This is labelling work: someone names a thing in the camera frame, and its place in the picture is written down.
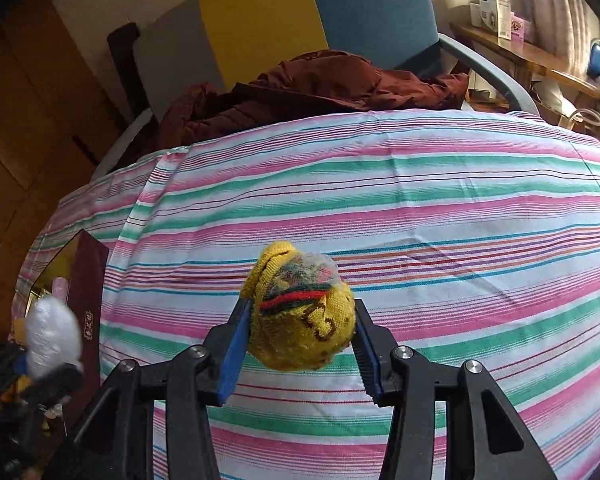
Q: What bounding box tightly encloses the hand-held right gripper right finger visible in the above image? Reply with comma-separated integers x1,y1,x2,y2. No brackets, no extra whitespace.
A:
351,299,558,480

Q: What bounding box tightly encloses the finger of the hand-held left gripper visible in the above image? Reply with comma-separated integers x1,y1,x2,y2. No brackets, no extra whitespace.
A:
22,364,84,408

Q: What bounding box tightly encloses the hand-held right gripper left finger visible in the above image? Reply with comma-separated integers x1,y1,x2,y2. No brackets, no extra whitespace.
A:
67,299,254,480

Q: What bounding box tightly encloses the white plastic ball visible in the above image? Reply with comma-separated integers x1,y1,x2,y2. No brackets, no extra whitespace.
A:
24,296,83,376

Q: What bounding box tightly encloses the yellow knit sock ball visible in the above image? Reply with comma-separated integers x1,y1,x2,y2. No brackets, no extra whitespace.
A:
240,241,357,372

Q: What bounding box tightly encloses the gold lined gift box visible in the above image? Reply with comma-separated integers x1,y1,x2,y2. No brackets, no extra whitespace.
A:
15,229,111,436

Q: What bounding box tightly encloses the striped tablecloth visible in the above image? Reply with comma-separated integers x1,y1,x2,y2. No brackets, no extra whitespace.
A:
12,110,600,480

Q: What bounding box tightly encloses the wooden cabinet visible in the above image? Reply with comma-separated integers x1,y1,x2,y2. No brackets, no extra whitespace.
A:
0,0,131,311

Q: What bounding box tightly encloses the maroon jacket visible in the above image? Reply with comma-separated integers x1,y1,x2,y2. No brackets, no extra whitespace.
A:
157,50,470,148

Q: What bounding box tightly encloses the black rolled mat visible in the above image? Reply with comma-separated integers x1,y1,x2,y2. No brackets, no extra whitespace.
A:
106,22,141,116

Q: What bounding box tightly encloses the grey yellow blue chair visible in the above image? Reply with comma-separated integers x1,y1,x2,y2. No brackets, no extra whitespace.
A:
90,0,541,181

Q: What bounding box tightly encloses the wooden side table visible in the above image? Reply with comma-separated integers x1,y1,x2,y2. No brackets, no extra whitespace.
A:
450,20,600,106

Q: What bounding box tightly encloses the small pink box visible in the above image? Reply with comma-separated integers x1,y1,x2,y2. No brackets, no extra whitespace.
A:
510,12,536,43

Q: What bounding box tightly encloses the tall white box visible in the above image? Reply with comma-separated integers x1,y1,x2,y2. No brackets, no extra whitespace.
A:
477,0,513,38

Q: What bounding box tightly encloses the patterned beige curtain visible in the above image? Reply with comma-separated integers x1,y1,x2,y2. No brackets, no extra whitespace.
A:
522,0,600,61

